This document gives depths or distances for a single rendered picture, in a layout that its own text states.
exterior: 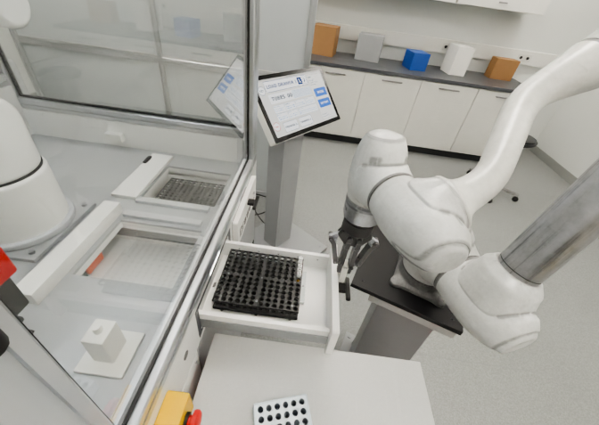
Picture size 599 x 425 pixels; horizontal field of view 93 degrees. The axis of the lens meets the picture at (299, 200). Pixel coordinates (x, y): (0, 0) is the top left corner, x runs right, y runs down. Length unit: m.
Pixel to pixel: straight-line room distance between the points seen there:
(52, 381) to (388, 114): 3.50
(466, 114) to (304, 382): 3.44
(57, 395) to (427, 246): 0.46
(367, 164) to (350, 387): 0.58
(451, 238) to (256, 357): 0.61
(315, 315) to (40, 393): 0.62
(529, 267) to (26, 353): 0.85
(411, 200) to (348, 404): 0.56
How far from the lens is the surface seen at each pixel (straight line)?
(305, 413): 0.82
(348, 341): 1.79
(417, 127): 3.75
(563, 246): 0.82
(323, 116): 1.61
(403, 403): 0.91
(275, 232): 1.95
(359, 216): 0.63
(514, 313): 0.87
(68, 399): 0.42
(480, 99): 3.85
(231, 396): 0.85
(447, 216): 0.47
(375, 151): 0.55
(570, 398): 2.31
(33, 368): 0.36
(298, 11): 2.06
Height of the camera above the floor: 1.56
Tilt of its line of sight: 37 degrees down
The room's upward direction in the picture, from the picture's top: 8 degrees clockwise
